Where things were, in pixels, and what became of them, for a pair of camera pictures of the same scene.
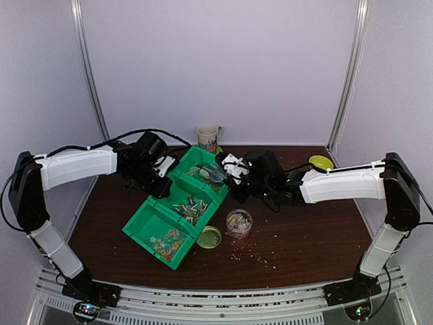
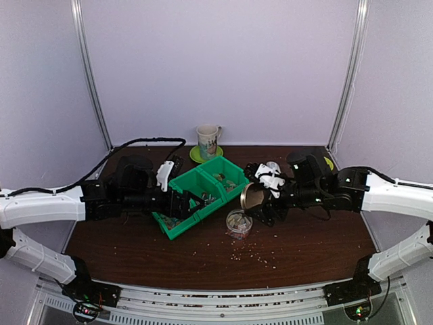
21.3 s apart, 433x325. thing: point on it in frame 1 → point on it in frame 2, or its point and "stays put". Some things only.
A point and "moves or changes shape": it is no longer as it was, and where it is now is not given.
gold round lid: (210, 237) → (251, 197)
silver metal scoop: (214, 173) moves or changes shape
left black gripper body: (152, 187) → (174, 212)
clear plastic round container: (238, 224) stays put
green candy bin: (189, 203) moves or changes shape
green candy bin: (161, 231) → (172, 227)
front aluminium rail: (309, 305) stays put
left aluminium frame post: (78, 17) stays put
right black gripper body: (256, 187) → (281, 213)
